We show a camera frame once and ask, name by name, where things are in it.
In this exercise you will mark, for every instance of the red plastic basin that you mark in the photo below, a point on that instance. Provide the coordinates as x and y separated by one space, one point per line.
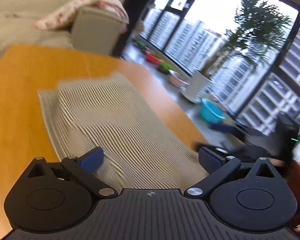
151 58

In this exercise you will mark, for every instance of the cyan plastic basin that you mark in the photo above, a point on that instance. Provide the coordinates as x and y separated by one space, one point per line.
211 113

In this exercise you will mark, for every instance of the green plant tray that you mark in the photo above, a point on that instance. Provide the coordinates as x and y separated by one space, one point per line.
165 68

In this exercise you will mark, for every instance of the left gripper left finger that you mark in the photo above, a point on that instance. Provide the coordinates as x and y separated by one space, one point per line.
82 169

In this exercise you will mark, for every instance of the pink floral blanket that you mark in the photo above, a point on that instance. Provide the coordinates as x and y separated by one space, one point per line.
67 13

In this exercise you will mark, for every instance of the right gloved hand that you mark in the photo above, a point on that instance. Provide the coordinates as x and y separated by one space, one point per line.
281 142

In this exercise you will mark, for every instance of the beige sofa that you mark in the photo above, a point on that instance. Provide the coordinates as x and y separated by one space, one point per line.
88 25

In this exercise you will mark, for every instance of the white ribbed plant pot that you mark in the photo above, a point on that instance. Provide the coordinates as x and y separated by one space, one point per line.
193 92

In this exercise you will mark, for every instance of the potted palm plant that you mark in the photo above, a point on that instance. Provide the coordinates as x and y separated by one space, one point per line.
261 29

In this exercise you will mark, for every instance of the dark curtain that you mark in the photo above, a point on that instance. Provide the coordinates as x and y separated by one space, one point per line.
134 9

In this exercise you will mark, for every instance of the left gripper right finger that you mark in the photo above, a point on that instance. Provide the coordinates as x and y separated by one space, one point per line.
220 169

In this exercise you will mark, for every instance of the pink bowl on floor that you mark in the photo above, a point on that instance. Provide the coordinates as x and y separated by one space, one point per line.
178 80

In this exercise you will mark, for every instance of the beige black striped garment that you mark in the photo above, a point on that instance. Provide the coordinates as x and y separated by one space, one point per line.
140 152

